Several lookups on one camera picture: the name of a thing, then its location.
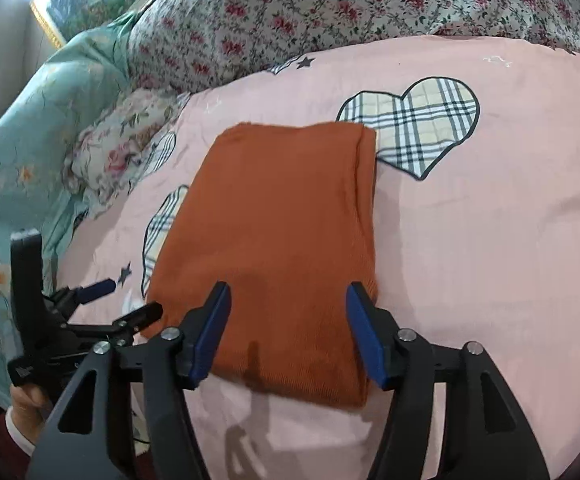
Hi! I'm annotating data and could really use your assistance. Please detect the rust orange knit sweater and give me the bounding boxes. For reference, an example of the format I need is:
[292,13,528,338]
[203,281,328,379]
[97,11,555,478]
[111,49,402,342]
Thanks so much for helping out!
[147,122,378,410]

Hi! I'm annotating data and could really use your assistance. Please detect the person's left hand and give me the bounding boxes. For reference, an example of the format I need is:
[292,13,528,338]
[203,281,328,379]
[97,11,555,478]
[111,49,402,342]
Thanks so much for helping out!
[6,385,51,448]

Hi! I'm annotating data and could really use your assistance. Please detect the teal floral blanket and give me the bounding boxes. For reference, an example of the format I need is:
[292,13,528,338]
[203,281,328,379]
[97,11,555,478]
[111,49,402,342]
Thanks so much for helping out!
[0,12,139,408]

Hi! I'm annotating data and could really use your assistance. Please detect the pale rose print pillow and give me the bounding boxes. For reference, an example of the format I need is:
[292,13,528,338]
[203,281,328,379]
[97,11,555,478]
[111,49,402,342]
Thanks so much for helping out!
[62,88,190,218]

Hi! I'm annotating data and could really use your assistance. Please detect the pink heart print bedsheet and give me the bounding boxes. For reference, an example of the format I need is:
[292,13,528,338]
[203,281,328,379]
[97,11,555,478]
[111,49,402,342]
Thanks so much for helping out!
[57,36,580,478]

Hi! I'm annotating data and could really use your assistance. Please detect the white red floral quilt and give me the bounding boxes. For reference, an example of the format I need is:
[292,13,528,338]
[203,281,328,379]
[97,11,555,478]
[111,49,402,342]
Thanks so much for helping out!
[128,0,580,92]

